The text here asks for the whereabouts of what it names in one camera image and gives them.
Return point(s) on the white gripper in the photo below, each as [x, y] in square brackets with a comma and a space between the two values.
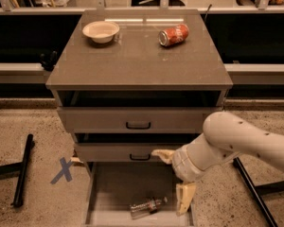
[182, 165]

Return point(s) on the clear plastic water bottle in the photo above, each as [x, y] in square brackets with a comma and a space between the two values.
[148, 207]

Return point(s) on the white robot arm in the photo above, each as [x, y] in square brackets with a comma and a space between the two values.
[224, 137]

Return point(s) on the grey bottom drawer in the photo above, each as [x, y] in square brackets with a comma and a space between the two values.
[115, 187]

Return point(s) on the grey drawer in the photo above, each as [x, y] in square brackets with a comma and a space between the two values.
[116, 147]
[113, 119]
[115, 187]

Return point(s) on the grey middle drawer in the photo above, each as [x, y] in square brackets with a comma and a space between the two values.
[116, 147]

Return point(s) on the grey drawer cabinet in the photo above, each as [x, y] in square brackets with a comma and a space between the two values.
[134, 69]

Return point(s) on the grey top drawer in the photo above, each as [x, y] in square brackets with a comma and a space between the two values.
[113, 119]

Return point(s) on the black right floor stand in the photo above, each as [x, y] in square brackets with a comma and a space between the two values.
[258, 191]

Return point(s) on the black floor stand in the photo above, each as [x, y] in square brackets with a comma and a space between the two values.
[21, 169]
[258, 191]

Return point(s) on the blue tape cross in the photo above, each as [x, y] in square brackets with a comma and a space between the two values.
[64, 172]

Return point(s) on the orange soda can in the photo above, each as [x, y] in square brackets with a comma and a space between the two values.
[173, 35]

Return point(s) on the black left floor stand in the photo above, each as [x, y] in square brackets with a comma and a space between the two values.
[21, 169]

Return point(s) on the white paper bowl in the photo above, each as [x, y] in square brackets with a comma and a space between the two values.
[101, 32]

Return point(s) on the black middle drawer handle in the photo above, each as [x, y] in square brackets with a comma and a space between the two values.
[139, 158]

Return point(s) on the black drawer handle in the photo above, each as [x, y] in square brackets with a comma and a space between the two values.
[137, 125]
[139, 158]

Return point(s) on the black top drawer handle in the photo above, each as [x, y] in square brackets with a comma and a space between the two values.
[137, 125]

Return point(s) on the black clamp on rail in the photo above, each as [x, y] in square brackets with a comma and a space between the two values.
[48, 61]

